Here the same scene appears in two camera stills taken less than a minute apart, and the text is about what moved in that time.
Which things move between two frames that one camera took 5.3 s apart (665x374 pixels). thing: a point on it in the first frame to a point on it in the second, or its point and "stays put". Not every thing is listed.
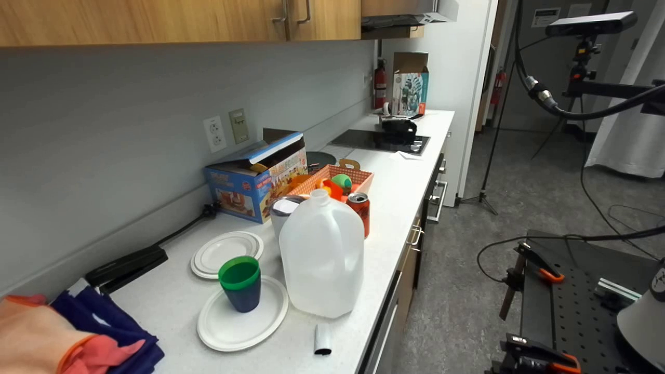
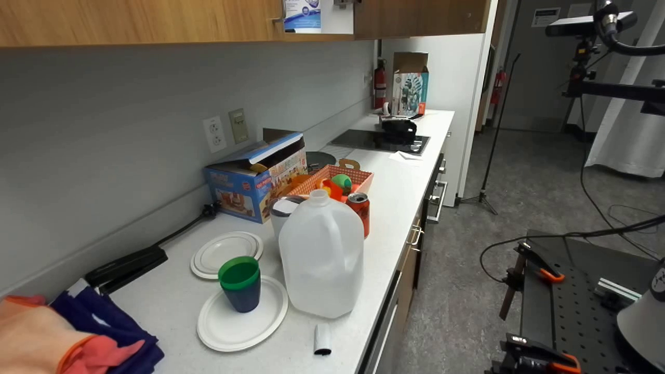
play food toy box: (245, 188) stays put
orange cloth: (34, 339) stays put
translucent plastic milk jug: (321, 257) stays put
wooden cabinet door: (326, 20) to (398, 20)
